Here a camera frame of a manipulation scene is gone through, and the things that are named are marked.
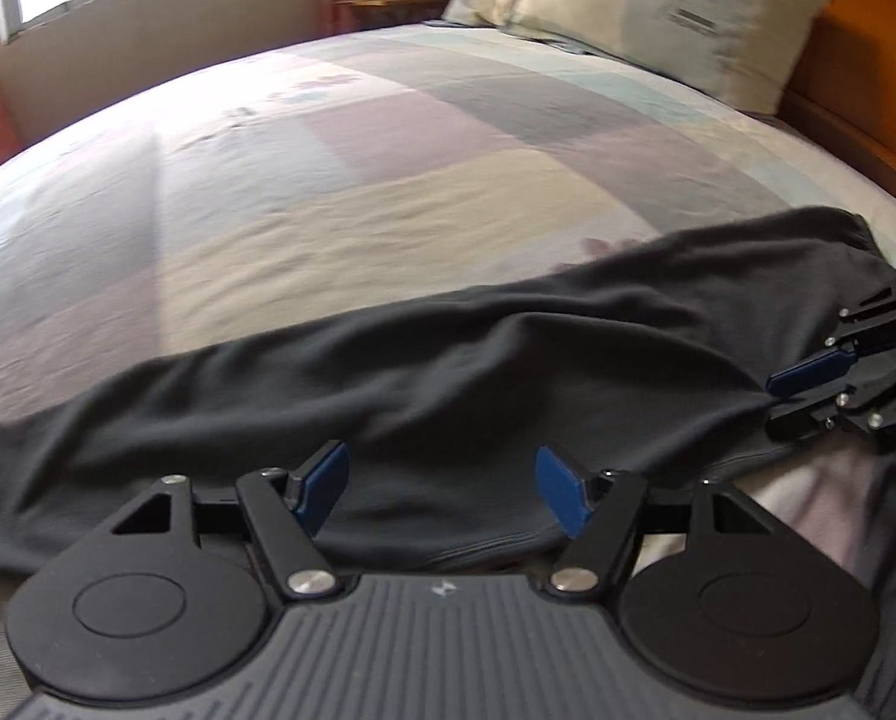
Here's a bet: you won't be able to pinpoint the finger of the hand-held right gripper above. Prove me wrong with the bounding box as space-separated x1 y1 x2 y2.
766 262 896 398
764 367 896 455

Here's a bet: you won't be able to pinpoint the dark grey pants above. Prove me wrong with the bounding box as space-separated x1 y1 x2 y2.
0 206 896 578

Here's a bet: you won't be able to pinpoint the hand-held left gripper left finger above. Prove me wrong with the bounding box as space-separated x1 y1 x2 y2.
110 441 348 602

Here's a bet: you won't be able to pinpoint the bed with patchwork floral sheet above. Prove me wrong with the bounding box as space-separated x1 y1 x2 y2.
0 19 896 691

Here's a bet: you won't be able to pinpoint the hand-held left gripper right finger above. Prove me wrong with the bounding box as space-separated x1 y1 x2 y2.
534 446 771 605

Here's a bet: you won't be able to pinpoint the large pale printed pillow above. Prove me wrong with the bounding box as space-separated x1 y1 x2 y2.
508 0 835 117

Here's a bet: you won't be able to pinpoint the wooden carved headboard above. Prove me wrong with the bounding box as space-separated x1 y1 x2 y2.
688 0 896 218

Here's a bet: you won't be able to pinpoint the wooden nightstand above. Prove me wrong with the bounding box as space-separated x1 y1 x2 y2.
335 0 449 35

